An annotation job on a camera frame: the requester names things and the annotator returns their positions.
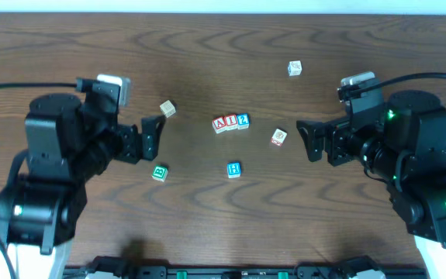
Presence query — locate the blue number 2 block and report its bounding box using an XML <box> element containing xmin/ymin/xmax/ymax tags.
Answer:
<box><xmin>237</xmin><ymin>113</ymin><xmax>250</xmax><ymax>129</ymax></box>

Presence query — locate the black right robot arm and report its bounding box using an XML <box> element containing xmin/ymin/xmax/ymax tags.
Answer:
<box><xmin>296</xmin><ymin>89</ymin><xmax>446</xmax><ymax>278</ymax></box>

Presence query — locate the red-edged picture block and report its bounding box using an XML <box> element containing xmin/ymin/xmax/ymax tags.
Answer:
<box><xmin>271</xmin><ymin>129</ymin><xmax>288</xmax><ymax>146</ymax></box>

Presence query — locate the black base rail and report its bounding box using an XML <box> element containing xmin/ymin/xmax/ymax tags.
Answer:
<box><xmin>63</xmin><ymin>256</ymin><xmax>428</xmax><ymax>279</ymax></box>

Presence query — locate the green letter B block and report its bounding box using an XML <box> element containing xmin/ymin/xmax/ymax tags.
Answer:
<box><xmin>151</xmin><ymin>165</ymin><xmax>168</xmax><ymax>182</ymax></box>

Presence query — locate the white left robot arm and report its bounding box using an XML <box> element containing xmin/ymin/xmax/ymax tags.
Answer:
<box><xmin>0</xmin><ymin>94</ymin><xmax>165</xmax><ymax>278</ymax></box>

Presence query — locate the red letter I block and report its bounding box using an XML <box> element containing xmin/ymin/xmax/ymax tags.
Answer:
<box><xmin>224</xmin><ymin>114</ymin><xmax>238</xmax><ymax>131</ymax></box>

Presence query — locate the white picture block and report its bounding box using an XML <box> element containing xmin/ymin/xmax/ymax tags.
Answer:
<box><xmin>287</xmin><ymin>60</ymin><xmax>303</xmax><ymax>77</ymax></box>

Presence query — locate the plain beige wooden block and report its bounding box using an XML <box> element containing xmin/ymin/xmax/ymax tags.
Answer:
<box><xmin>160</xmin><ymin>100</ymin><xmax>176</xmax><ymax>118</ymax></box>

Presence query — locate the blue letter H block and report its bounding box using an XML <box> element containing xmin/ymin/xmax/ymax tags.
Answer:
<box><xmin>226</xmin><ymin>162</ymin><xmax>241</xmax><ymax>178</ymax></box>

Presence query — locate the red letter A block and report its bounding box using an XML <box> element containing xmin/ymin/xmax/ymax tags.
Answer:
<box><xmin>212</xmin><ymin>116</ymin><xmax>227</xmax><ymax>134</ymax></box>

